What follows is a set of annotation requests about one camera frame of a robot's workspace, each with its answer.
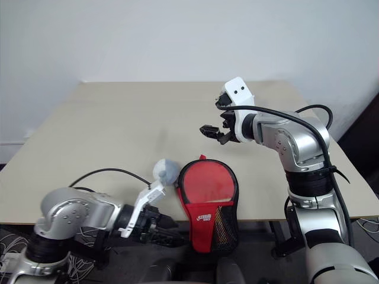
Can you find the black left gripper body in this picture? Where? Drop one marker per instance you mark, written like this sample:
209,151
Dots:
146,223

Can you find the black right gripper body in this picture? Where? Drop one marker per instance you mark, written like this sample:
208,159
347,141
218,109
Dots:
228,119

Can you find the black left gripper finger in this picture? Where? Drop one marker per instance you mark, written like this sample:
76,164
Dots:
171,239
167,222

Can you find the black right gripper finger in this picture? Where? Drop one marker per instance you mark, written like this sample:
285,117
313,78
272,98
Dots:
211,131
223,101

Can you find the red and black paddle case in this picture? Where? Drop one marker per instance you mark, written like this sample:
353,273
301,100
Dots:
204,225

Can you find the red table tennis paddle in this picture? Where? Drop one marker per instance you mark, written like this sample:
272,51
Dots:
207,183

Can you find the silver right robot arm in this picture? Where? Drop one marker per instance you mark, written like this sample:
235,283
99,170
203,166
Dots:
305,142

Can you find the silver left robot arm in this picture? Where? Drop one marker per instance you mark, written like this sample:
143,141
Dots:
74,213

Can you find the grey and white ball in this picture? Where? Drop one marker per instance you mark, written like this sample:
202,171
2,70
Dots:
167,174

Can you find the dark furniture piece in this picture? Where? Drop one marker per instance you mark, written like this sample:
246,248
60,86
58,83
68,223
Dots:
362,148

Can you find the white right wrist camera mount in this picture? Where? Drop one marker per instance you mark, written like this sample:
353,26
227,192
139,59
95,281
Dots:
240,90

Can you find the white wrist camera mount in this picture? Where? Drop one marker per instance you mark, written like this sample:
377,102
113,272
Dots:
240,90
148,196

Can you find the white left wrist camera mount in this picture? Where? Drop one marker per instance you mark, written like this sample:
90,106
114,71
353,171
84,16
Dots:
148,196

